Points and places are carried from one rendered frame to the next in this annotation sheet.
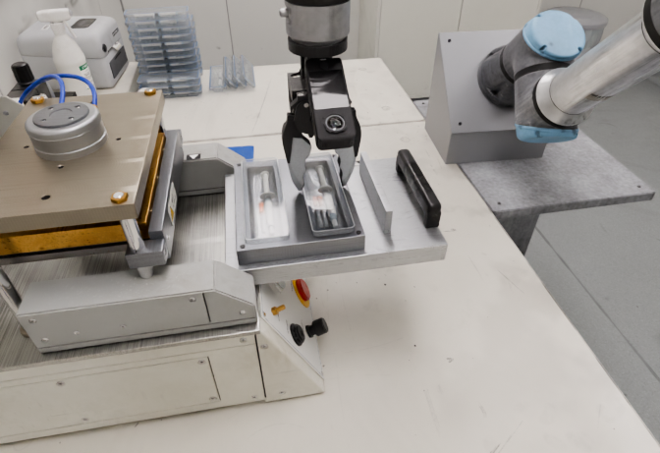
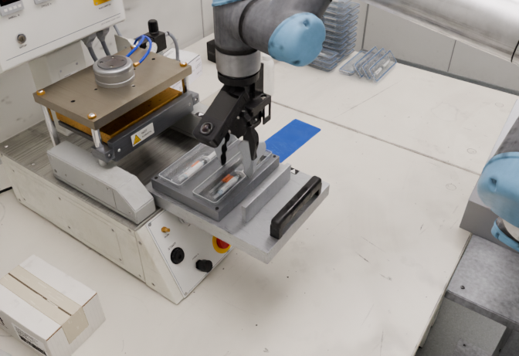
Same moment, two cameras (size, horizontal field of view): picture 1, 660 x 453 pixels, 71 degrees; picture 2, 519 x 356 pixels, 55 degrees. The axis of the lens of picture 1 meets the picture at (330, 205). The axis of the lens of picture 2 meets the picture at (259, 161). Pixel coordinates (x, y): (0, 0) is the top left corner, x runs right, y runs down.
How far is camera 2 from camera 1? 0.59 m
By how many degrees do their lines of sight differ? 35
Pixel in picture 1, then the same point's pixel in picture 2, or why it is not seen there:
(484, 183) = (474, 263)
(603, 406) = not seen: outside the picture
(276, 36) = not seen: hidden behind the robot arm
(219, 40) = not seen: hidden behind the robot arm
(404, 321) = (269, 306)
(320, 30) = (223, 67)
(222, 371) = (122, 244)
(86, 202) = (80, 111)
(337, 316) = (234, 272)
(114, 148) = (124, 90)
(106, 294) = (80, 163)
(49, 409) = (55, 210)
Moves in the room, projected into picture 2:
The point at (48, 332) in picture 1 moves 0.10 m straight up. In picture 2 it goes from (56, 167) to (43, 127)
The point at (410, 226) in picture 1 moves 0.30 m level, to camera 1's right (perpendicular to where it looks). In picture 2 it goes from (262, 228) to (411, 333)
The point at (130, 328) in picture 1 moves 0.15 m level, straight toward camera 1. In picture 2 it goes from (85, 187) to (47, 242)
